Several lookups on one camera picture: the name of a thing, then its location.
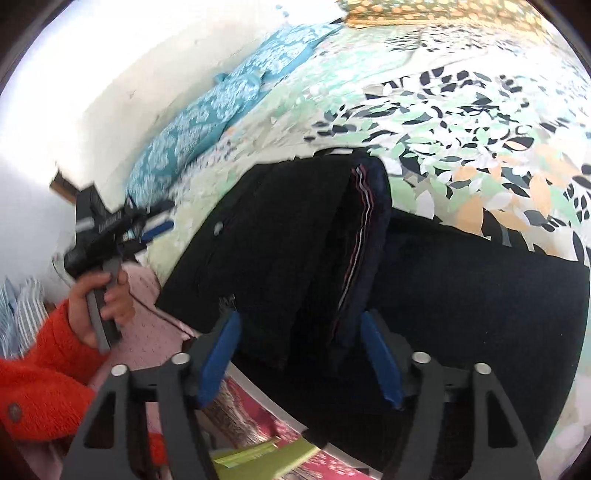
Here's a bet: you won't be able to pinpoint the left hand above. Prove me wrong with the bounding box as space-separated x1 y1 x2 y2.
67 268 135 349

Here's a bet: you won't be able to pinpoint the cream padded headboard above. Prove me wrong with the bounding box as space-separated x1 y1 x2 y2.
1 1 342 228

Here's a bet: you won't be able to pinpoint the teal floral pillow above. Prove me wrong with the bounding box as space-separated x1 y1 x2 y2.
214 22 343 93
126 74 262 207

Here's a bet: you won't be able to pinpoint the orange fuzzy left sleeve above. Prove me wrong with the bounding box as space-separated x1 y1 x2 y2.
0 299 167 467

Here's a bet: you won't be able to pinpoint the teal floral pillow near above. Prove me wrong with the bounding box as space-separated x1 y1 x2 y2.
126 74 262 207

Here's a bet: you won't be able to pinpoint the red patterned rug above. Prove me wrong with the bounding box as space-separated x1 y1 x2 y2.
201 368 375 479

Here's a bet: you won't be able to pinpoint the black pants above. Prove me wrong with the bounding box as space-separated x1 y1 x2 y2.
156 150 590 469

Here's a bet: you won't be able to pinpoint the striped blue white cloth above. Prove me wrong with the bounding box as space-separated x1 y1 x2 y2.
1 278 48 359

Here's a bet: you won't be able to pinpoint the teal floral pillow far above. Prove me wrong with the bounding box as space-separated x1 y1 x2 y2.
214 22 343 93

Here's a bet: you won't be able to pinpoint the green plastic object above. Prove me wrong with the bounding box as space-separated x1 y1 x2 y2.
211 437 321 480

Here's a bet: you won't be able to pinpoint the floral leaf bedspread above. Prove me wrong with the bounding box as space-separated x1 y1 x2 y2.
149 25 590 479

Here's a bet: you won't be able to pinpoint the olive orange patterned pillow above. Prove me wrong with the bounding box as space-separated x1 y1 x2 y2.
337 0 543 32

